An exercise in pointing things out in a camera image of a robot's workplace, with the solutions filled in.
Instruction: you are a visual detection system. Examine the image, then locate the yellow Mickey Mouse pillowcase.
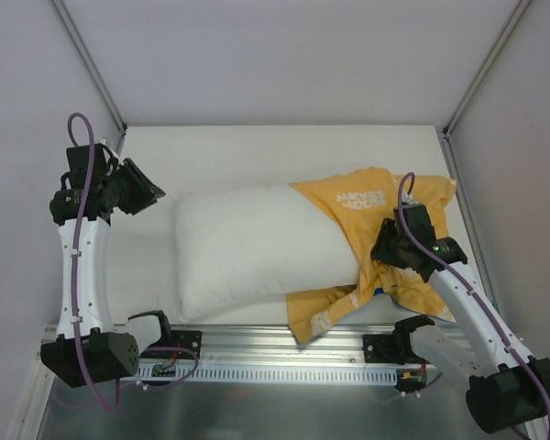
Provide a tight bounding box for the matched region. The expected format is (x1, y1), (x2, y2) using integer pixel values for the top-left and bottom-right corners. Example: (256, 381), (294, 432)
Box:
(286, 167), (457, 346)

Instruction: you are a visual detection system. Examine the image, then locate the white pillow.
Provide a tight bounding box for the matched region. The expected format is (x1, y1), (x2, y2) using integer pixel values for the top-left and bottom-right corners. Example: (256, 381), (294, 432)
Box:
(173, 185), (358, 322)

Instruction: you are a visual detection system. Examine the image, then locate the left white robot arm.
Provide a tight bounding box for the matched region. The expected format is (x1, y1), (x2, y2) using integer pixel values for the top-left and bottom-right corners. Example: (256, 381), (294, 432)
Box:
(40, 143), (173, 388)

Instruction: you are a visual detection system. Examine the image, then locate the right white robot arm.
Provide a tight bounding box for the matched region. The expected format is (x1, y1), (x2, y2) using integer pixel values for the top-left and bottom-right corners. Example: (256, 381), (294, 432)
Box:
(370, 203), (550, 438)

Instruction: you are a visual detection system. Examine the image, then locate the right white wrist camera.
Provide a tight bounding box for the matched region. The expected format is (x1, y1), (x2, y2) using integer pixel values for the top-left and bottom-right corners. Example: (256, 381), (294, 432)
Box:
(401, 193), (420, 205)

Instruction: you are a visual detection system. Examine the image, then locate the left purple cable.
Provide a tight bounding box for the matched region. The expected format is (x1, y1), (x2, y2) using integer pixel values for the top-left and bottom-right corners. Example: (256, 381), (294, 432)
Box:
(67, 112), (201, 413)

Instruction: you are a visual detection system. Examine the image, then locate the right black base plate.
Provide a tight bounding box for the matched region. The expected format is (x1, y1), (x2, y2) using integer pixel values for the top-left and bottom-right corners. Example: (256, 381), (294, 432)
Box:
(362, 334), (424, 365)

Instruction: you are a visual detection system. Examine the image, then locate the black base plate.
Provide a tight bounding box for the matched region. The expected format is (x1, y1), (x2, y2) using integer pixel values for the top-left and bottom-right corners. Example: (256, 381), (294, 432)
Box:
(362, 334), (424, 365)
(158, 330), (203, 360)

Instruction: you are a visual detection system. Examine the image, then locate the white slotted cable duct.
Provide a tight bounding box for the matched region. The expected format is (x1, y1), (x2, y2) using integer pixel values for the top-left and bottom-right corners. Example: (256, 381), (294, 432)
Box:
(135, 363), (398, 386)

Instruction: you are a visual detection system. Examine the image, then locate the aluminium mounting rail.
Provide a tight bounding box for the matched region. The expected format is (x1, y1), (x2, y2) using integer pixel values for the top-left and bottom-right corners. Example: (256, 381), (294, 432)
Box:
(36, 323), (468, 368)

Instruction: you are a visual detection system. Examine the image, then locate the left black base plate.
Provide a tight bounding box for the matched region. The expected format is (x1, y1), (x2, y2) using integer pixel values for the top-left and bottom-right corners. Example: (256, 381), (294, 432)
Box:
(158, 330), (203, 360)

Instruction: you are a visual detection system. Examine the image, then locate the left aluminium frame post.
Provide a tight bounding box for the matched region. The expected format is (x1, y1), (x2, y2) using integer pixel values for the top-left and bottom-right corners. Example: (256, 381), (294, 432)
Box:
(48, 0), (127, 137)

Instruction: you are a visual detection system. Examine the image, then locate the aluminium frame post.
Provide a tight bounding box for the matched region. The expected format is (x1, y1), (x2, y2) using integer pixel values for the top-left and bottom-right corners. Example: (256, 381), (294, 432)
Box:
(442, 0), (534, 139)
(48, 0), (127, 137)

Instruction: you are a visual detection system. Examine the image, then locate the right aluminium frame post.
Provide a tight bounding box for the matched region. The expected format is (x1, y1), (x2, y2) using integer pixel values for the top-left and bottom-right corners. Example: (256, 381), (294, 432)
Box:
(442, 0), (534, 139)

